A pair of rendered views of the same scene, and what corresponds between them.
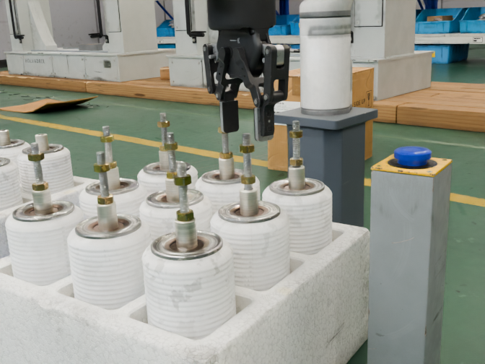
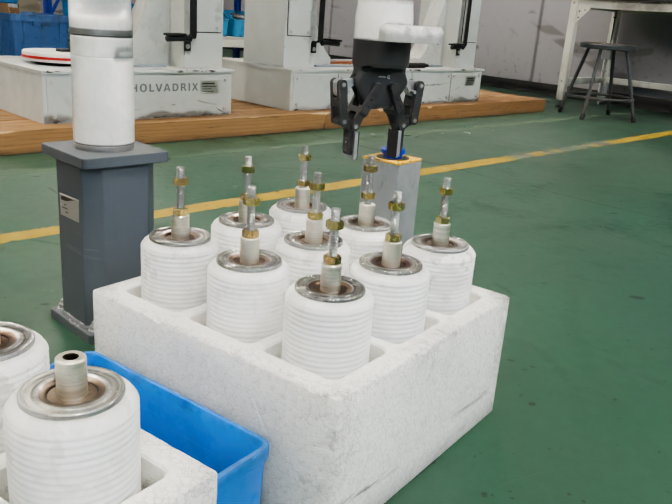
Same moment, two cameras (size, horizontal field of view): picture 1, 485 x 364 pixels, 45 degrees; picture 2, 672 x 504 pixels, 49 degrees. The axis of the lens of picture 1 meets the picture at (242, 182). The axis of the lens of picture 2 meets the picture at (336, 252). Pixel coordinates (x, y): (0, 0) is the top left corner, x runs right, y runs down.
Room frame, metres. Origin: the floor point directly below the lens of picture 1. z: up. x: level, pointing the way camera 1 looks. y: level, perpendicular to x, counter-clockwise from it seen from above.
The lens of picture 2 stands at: (0.69, 0.98, 0.53)
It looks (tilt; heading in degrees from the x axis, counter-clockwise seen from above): 18 degrees down; 271
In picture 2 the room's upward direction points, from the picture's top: 4 degrees clockwise
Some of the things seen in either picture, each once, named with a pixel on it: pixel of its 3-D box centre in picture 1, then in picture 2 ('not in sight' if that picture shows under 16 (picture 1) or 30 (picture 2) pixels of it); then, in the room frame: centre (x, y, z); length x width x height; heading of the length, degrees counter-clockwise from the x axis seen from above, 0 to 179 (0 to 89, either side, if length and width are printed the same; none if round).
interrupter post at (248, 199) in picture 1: (248, 201); (366, 215); (0.66, -0.01, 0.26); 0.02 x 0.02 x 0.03
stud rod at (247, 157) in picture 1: (247, 165); (369, 182); (0.66, -0.01, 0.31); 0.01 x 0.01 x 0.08
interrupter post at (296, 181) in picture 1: (296, 178); (302, 198); (0.76, -0.07, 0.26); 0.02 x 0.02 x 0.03
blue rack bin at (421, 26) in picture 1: (442, 20); not in sight; (5.44, -1.88, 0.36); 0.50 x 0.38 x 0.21; 137
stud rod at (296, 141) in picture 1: (296, 149); (303, 170); (0.76, -0.07, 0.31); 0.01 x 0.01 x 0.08
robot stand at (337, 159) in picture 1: (325, 187); (107, 236); (1.09, -0.16, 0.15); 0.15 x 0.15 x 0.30; 47
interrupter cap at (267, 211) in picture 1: (249, 211); (365, 224); (0.66, -0.01, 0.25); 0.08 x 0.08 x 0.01
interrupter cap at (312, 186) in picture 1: (296, 187); (301, 206); (0.76, -0.07, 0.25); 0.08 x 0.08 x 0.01
